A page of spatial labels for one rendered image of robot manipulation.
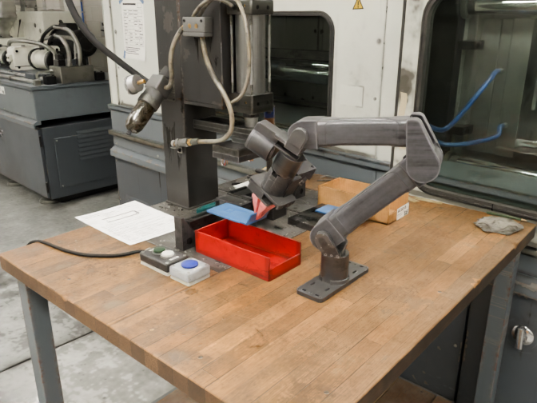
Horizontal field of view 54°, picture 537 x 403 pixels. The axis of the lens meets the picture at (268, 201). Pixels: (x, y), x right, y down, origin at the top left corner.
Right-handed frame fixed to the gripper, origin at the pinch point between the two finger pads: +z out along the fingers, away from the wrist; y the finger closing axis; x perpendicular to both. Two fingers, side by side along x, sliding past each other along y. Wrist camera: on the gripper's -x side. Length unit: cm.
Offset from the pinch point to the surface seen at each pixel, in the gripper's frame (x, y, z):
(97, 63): -333, 508, 316
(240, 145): -14.2, 22.2, -0.6
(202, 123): -16.2, 39.0, 5.3
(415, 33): -76, 21, -35
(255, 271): 5.8, -9.3, 7.5
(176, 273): 19.1, 1.6, 13.2
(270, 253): -5.5, -5.4, 10.6
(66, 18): -190, 379, 172
